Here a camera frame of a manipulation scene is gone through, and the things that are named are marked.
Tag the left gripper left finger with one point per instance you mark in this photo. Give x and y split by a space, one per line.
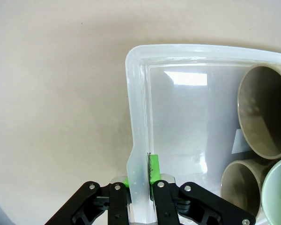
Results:
103 206

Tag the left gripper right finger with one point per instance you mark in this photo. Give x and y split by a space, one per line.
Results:
168 204

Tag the beige plastic cup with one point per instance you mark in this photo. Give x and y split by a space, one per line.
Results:
267 105
238 182

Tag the white perforated plastic basket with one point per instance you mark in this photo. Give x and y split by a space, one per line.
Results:
178 117

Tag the light green plastic cup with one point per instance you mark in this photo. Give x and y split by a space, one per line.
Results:
278 192

